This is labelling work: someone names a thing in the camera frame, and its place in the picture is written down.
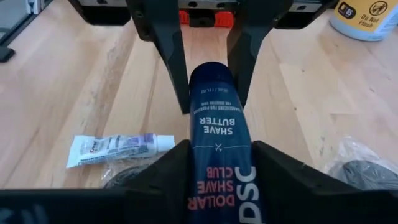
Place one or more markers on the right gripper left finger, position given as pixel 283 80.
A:
pixel 161 193

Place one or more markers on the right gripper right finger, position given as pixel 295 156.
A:
pixel 292 193

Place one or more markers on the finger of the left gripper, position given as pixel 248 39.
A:
pixel 164 46
pixel 248 46

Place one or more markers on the grey round pad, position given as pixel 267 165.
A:
pixel 130 174
pixel 363 171

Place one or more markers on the white small toothpaste tube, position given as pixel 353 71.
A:
pixel 118 147

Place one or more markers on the dark blue shave butter tube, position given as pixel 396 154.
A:
pixel 217 124

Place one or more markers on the red plastic basket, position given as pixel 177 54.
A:
pixel 224 19

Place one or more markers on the yellow wipes canister white lid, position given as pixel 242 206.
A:
pixel 363 21

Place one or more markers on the black table clamp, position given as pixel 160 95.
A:
pixel 5 54

